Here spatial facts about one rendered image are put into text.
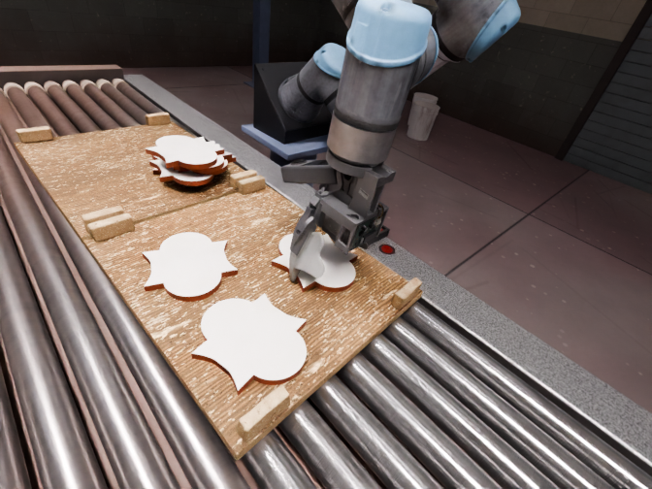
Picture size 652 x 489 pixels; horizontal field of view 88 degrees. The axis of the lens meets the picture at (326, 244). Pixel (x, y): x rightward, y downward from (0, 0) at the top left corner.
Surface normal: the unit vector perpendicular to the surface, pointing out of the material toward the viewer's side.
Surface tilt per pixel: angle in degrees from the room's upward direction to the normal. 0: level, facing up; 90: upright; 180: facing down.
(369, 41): 88
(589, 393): 0
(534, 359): 0
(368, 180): 90
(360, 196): 90
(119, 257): 0
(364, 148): 93
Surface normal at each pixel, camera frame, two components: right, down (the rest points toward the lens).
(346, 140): -0.54, 0.46
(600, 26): -0.73, 0.33
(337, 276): 0.15, -0.77
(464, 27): -0.61, 0.66
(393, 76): 0.20, 0.67
